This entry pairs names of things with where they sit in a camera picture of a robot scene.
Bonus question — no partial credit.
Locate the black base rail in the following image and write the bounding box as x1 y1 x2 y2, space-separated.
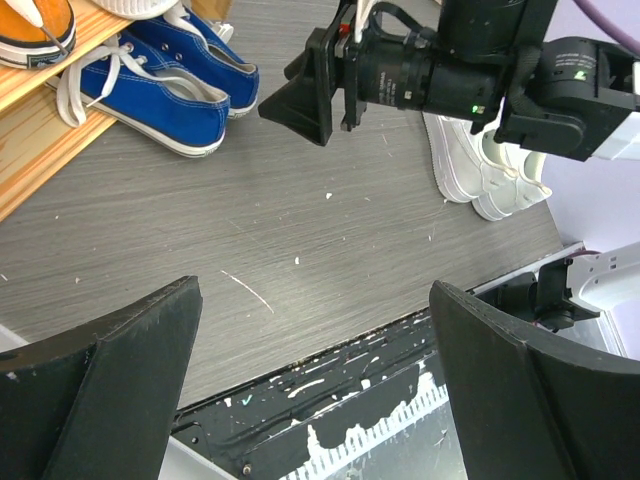
169 239 640 480

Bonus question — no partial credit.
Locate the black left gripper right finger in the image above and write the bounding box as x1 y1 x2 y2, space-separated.
429 281 639 479

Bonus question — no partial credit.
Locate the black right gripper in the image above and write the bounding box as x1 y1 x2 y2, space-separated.
258 1 556 146

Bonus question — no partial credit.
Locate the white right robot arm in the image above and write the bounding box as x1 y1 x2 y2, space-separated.
259 1 639 221

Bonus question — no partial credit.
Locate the wooden shoe cabinet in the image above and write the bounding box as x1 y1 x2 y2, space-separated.
0 0 234 224

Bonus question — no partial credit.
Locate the black white sneaker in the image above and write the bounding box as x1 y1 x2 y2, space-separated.
92 0 179 21

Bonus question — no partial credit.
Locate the blue sneaker one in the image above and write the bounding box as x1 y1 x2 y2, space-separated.
129 2 260 118

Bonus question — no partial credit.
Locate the blue sneaker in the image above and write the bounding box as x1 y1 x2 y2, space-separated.
46 30 230 158

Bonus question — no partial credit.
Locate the orange sneaker one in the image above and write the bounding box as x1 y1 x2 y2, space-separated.
1 0 76 70

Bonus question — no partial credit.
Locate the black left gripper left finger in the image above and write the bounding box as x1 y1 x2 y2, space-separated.
1 276 203 479

